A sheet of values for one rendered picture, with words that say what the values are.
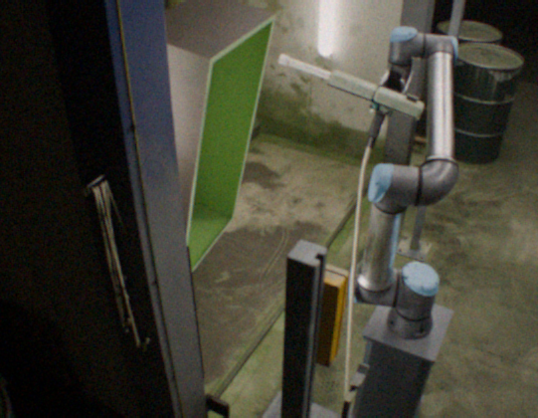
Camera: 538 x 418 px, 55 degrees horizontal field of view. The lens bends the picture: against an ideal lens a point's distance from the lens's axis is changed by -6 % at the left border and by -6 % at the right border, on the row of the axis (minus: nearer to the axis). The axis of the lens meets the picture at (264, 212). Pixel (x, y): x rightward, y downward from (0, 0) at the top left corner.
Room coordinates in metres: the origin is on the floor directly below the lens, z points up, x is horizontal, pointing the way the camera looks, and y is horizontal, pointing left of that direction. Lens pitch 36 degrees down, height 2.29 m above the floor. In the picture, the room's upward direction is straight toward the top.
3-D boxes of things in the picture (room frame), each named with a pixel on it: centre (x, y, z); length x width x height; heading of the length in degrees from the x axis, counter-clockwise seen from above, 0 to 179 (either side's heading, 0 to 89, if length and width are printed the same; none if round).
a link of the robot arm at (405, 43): (1.84, -0.49, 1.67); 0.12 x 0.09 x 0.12; 79
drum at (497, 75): (4.03, -1.77, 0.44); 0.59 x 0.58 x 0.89; 166
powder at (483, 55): (4.04, -1.77, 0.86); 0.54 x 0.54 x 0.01
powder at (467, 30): (4.68, -1.84, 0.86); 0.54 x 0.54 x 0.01
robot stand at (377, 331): (1.49, -0.59, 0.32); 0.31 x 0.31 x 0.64; 61
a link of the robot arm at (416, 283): (1.49, -0.58, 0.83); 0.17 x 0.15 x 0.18; 79
